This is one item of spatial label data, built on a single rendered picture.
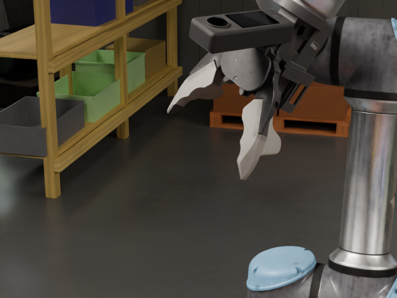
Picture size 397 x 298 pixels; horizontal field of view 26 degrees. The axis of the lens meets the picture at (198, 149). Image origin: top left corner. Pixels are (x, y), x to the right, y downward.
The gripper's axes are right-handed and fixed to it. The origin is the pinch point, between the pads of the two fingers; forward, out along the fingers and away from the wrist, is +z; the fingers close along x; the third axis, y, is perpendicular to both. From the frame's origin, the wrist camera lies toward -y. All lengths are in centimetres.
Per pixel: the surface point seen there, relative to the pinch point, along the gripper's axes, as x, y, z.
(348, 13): 364, 506, -28
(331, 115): 301, 475, 43
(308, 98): 318, 461, 41
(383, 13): 351, 530, -44
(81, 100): 372, 313, 119
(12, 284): 228, 208, 177
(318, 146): 285, 458, 65
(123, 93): 391, 362, 110
